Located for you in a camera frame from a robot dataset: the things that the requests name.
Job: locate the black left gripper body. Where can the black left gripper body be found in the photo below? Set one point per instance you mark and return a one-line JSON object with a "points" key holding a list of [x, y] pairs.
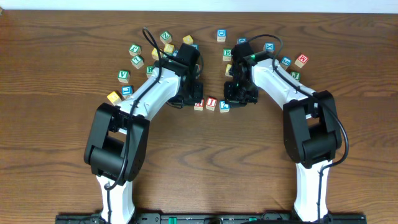
{"points": [[193, 93]]}

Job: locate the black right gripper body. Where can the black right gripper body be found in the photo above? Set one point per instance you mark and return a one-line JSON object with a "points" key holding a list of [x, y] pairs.
{"points": [[240, 93]]}

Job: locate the red A wooden block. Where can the red A wooden block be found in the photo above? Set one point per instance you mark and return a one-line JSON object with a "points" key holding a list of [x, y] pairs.
{"points": [[199, 106]]}

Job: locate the blue 2 wooden block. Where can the blue 2 wooden block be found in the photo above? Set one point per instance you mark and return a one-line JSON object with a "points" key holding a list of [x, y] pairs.
{"points": [[224, 107]]}

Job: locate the red I wooden block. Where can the red I wooden block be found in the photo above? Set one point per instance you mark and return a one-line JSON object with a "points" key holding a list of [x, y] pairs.
{"points": [[211, 103]]}

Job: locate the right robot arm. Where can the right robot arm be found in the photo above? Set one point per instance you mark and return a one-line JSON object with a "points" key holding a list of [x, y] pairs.
{"points": [[311, 131]]}

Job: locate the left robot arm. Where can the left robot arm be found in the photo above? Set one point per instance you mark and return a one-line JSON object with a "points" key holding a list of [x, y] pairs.
{"points": [[116, 146]]}

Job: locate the yellow S wooden block right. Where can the yellow S wooden block right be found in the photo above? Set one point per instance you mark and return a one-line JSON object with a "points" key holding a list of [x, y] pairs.
{"points": [[228, 70]]}

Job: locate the yellow s wooden block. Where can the yellow s wooden block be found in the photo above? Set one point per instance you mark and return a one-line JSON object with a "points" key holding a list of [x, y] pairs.
{"points": [[169, 48], [228, 70]]}

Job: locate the green B wooden block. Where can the green B wooden block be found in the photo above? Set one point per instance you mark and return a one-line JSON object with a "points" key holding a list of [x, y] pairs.
{"points": [[227, 56]]}

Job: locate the green R wooden block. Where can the green R wooden block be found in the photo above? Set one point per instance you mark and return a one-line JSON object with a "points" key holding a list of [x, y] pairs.
{"points": [[149, 70]]}

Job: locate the yellow S wooden block left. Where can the yellow S wooden block left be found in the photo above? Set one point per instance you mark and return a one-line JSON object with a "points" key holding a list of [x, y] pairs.
{"points": [[169, 48]]}

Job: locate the blue D wooden block right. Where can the blue D wooden block right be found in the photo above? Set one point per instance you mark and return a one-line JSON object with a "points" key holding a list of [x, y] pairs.
{"points": [[241, 40]]}

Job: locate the blue d wooden block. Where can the blue d wooden block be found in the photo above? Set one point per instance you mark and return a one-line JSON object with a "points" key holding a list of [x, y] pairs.
{"points": [[241, 40], [221, 35]]}

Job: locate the yellow O wooden block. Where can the yellow O wooden block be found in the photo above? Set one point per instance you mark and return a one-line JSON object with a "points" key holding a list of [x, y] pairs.
{"points": [[188, 40]]}

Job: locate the yellow picture wooden block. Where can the yellow picture wooden block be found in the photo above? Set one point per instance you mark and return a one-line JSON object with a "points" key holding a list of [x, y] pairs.
{"points": [[155, 54]]}

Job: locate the blue X wooden block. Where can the blue X wooden block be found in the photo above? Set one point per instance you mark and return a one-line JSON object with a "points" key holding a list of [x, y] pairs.
{"points": [[269, 47]]}

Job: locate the blue S wooden block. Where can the blue S wooden block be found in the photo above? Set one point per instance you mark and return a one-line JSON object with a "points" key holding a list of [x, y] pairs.
{"points": [[285, 62]]}

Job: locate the green Z wooden block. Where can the green Z wooden block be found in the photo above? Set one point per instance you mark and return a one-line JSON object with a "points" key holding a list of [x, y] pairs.
{"points": [[165, 37]]}

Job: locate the green J wooden block right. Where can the green J wooden block right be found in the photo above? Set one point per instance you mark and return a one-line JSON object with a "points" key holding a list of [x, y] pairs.
{"points": [[296, 75]]}

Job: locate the green j wooden block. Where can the green j wooden block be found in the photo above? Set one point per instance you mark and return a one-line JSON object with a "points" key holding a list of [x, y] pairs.
{"points": [[135, 50], [296, 75]]}

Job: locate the blue D wooden block far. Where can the blue D wooden block far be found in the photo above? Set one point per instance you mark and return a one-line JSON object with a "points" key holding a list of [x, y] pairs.
{"points": [[221, 35]]}

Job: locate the green 7 wooden block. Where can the green 7 wooden block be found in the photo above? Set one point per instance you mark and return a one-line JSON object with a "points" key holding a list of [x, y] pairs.
{"points": [[137, 61]]}

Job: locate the blue T wooden block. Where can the blue T wooden block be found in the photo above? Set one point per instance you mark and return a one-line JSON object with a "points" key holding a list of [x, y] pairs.
{"points": [[127, 91]]}

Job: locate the green V wooden block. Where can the green V wooden block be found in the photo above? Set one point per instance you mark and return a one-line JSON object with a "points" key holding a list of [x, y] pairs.
{"points": [[123, 76]]}

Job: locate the green J wooden block left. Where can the green J wooden block left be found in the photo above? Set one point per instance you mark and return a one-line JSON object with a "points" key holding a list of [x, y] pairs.
{"points": [[135, 50]]}

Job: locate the red M wooden block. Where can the red M wooden block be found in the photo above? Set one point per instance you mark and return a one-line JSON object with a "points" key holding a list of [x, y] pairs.
{"points": [[301, 60]]}

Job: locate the yellow G wooden block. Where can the yellow G wooden block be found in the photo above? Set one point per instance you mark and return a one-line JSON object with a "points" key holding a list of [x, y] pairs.
{"points": [[114, 98]]}

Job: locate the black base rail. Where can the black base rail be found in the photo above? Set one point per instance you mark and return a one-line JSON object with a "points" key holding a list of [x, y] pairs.
{"points": [[156, 218]]}

